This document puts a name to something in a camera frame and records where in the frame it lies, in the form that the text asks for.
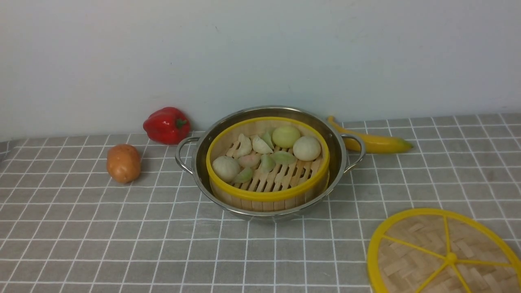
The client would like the bamboo steamer basket yellow rim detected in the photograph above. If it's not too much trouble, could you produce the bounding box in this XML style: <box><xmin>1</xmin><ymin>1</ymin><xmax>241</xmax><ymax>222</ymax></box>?
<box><xmin>206</xmin><ymin>117</ymin><xmax>331</xmax><ymax>212</ymax></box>

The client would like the woven bamboo steamer lid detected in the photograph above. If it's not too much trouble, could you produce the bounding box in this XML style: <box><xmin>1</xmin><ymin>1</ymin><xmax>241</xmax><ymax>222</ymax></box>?
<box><xmin>367</xmin><ymin>208</ymin><xmax>521</xmax><ymax>293</ymax></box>

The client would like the stainless steel pot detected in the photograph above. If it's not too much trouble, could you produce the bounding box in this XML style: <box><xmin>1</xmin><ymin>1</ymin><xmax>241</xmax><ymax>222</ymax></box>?
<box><xmin>175</xmin><ymin>105</ymin><xmax>366</xmax><ymax>222</ymax></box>

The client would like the white dumpling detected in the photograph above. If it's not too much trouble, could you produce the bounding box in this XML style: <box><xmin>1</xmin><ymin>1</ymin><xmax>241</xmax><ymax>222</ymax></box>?
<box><xmin>251</xmin><ymin>135</ymin><xmax>273</xmax><ymax>154</ymax></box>

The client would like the pink dumpling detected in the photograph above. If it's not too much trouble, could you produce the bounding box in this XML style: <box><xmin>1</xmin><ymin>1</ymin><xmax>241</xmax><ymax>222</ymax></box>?
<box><xmin>237</xmin><ymin>153</ymin><xmax>261</xmax><ymax>169</ymax></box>

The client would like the green dumpling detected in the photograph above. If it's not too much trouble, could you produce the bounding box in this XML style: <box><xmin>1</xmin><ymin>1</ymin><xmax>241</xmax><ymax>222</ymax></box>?
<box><xmin>270</xmin><ymin>151</ymin><xmax>297</xmax><ymax>165</ymax></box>

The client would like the yellow-green bun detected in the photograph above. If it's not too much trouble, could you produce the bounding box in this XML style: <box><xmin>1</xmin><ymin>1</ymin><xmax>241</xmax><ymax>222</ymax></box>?
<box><xmin>271</xmin><ymin>125</ymin><xmax>301</xmax><ymax>149</ymax></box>

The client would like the pale bun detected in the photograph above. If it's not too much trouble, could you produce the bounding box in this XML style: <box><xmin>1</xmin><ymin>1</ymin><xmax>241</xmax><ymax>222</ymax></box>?
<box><xmin>212</xmin><ymin>155</ymin><xmax>241</xmax><ymax>182</ymax></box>

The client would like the white bun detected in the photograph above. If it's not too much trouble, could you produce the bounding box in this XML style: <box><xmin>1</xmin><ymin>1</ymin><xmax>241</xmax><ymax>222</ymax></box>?
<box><xmin>292</xmin><ymin>136</ymin><xmax>322</xmax><ymax>162</ymax></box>

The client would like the red bell pepper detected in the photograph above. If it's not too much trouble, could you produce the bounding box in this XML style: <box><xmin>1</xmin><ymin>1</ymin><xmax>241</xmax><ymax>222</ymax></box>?
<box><xmin>143</xmin><ymin>107</ymin><xmax>190</xmax><ymax>145</ymax></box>

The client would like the yellow banana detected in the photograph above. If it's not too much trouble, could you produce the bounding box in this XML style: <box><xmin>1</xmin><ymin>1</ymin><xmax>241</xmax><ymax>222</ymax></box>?
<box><xmin>327</xmin><ymin>116</ymin><xmax>414</xmax><ymax>154</ymax></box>

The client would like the brown potato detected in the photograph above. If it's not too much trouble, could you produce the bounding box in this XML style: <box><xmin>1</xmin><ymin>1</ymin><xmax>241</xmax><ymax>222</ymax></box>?
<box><xmin>106</xmin><ymin>144</ymin><xmax>141</xmax><ymax>185</ymax></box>

